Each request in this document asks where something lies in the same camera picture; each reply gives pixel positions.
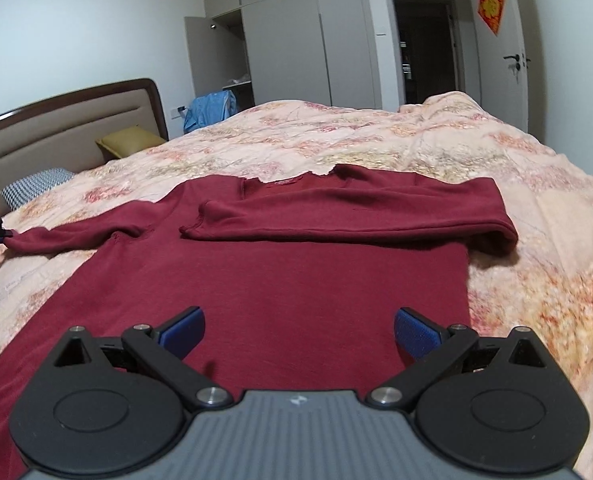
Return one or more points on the beige bed headboard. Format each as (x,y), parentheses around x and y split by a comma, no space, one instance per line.
(51,130)

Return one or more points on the dark red sweater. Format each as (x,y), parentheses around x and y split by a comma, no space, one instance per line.
(276,285)

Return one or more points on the white room door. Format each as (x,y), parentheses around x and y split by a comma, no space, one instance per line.
(496,75)

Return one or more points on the floral peach quilt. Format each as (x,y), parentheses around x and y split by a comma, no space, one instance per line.
(376,130)

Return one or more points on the yellow pillow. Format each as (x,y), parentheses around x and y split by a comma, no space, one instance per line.
(126,142)

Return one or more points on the white cloth on wardrobe shelf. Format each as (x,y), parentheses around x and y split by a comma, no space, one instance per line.
(237,80)

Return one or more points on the grey built-in wardrobe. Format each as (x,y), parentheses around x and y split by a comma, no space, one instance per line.
(286,50)

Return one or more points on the blue garment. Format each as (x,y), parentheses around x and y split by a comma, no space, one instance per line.
(206,110)

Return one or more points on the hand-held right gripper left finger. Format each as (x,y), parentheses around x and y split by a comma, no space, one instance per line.
(184,332)

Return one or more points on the black white checkered pillow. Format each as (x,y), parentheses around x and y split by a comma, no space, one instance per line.
(36,185)

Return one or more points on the red diamond door decoration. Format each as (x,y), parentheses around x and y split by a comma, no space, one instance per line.
(491,5)

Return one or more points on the wall socket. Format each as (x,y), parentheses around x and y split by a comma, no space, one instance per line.
(178,111)

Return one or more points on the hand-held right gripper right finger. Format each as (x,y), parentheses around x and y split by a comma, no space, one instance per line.
(414,332)

